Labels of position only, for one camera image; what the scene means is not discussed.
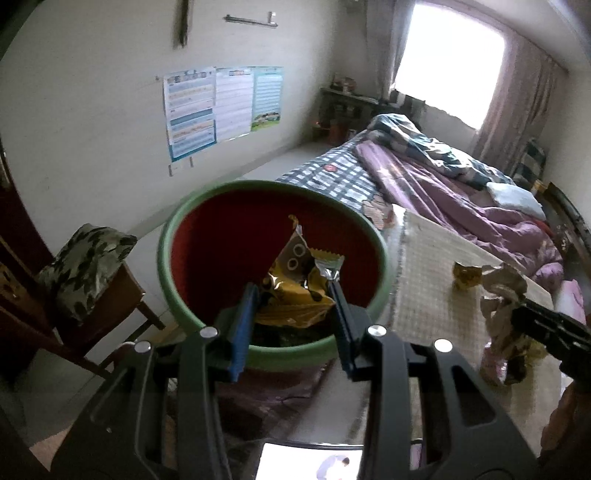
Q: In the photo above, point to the folded metal wall bracket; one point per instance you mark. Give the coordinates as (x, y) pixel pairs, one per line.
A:
(183, 23)

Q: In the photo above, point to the beige curtain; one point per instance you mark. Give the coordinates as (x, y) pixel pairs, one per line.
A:
(517, 101)
(381, 46)

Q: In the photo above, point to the dark corner shelf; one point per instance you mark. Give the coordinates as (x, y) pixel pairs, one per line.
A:
(351, 106)

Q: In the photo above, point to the bright window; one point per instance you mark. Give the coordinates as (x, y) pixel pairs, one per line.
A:
(448, 64)

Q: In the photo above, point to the pink plastic wrapper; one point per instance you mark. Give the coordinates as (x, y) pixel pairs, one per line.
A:
(496, 367)

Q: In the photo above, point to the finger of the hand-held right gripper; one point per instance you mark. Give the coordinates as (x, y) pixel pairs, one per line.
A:
(531, 321)

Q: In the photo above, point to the dusky pink cloth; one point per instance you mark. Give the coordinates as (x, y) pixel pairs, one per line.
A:
(277, 406)

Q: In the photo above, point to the blue plaid quilt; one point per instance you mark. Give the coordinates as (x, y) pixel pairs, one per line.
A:
(415, 138)

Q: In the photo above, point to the person's right forearm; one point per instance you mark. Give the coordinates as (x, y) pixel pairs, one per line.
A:
(570, 415)

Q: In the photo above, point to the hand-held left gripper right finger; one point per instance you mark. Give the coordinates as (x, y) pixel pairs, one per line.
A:
(342, 323)

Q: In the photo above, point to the beige striped mat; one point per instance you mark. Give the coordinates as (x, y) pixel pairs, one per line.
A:
(434, 300)

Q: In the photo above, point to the blue plaid bedsheet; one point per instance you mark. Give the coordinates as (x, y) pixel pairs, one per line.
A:
(341, 180)

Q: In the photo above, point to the white pillow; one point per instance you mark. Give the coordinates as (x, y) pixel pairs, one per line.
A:
(515, 198)

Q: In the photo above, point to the white chart wall poster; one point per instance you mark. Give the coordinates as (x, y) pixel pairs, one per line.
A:
(235, 101)

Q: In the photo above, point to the plaid chair cushion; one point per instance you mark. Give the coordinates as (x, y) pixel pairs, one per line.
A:
(531, 161)

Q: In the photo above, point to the teal wall poster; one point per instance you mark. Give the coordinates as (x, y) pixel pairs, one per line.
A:
(267, 97)

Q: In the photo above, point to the yellow black snack wrapper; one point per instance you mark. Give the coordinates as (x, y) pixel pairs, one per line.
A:
(295, 295)

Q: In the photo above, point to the beige paper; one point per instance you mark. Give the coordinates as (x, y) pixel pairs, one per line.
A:
(501, 286)

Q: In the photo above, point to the red basin with green rim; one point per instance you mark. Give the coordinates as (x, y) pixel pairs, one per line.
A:
(221, 240)

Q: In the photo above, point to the dark wall rail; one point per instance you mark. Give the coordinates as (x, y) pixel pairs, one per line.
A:
(249, 19)

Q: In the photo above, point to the pink printed pillow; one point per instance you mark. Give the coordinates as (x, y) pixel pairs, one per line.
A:
(572, 300)

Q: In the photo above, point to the brown wooden chair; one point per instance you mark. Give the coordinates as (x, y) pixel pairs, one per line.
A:
(131, 295)

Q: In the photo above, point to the dark wooden headboard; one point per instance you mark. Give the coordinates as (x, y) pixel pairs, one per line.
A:
(568, 221)

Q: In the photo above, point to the leaf patterned chair cushion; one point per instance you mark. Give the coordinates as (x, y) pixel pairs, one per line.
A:
(83, 267)

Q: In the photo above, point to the small yellow wrapper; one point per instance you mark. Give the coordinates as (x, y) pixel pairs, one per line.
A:
(466, 275)

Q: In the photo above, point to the purple quilt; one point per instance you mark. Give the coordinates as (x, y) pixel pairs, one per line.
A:
(438, 203)

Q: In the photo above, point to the blue bordered wall poster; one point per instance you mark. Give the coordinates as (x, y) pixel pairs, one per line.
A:
(189, 115)

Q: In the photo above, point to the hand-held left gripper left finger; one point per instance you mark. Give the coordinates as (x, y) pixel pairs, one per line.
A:
(242, 332)

